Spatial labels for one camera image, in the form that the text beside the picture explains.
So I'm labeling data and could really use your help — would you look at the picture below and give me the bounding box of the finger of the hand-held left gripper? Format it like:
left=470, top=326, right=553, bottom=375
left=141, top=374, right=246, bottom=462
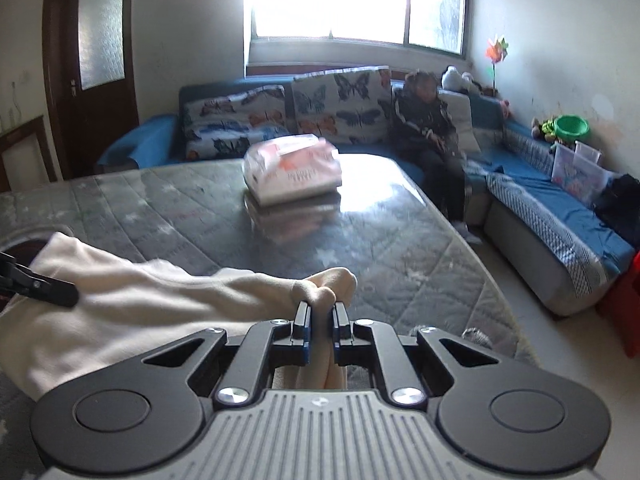
left=0, top=251, right=80, bottom=309

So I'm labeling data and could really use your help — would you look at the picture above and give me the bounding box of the cream fleece garment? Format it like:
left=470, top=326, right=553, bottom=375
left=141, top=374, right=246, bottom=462
left=0, top=231, right=359, bottom=401

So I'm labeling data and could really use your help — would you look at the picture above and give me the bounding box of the wooden chair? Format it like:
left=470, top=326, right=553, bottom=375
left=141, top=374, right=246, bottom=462
left=0, top=115, right=58, bottom=193

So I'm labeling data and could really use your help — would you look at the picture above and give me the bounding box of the white plush toy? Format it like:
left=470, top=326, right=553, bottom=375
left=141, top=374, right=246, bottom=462
left=441, top=66, right=473, bottom=93

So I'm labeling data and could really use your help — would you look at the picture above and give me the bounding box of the wide butterfly print cushion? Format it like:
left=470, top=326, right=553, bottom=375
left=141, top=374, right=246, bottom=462
left=182, top=85, right=293, bottom=161

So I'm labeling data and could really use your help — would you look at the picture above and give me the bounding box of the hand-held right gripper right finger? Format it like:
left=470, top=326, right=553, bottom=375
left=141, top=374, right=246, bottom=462
left=327, top=301, right=501, bottom=407

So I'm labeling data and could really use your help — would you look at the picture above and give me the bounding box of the red plastic stool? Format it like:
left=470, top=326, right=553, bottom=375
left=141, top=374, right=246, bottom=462
left=597, top=250, right=640, bottom=358

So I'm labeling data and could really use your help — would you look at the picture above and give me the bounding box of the clear plastic storage box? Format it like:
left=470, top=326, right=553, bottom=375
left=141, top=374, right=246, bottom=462
left=550, top=141, right=614, bottom=206

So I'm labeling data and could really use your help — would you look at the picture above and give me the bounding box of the dark wooden door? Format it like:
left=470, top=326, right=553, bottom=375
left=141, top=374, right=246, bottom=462
left=42, top=0, right=139, bottom=181

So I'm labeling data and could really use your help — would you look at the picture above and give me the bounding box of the black backpack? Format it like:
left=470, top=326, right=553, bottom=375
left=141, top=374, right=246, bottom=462
left=595, top=174, right=640, bottom=246

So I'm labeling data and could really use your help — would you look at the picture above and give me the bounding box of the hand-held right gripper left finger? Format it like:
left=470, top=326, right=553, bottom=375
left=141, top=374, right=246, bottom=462
left=142, top=300, right=314, bottom=407

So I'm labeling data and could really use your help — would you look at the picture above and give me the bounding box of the green plastic bowl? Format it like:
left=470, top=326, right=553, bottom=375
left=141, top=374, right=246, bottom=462
left=552, top=115, right=591, bottom=145

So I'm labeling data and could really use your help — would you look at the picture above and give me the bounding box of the blue corner sofa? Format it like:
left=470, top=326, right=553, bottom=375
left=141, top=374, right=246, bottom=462
left=97, top=66, right=637, bottom=317

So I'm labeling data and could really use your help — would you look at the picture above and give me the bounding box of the green yellow plush toy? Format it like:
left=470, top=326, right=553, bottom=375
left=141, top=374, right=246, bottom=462
left=530, top=117, right=558, bottom=143

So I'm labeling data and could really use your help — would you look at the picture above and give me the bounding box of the patterned grey sofa cover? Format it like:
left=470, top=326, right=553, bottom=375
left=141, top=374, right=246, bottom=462
left=487, top=172, right=609, bottom=302

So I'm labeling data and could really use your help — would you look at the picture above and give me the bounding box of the tall butterfly print cushion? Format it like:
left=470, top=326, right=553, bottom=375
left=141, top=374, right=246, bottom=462
left=291, top=66, right=393, bottom=146

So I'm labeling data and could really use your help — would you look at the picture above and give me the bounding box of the pink white tissue packet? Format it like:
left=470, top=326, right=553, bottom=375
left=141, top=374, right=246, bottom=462
left=242, top=134, right=344, bottom=206

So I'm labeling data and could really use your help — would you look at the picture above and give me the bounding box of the white sofa cushion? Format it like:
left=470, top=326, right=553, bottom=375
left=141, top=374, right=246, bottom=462
left=442, top=91, right=482, bottom=153

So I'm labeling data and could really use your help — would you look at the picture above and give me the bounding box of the colourful pinwheel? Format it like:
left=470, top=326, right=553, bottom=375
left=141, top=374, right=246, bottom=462
left=484, top=36, right=511, bottom=92

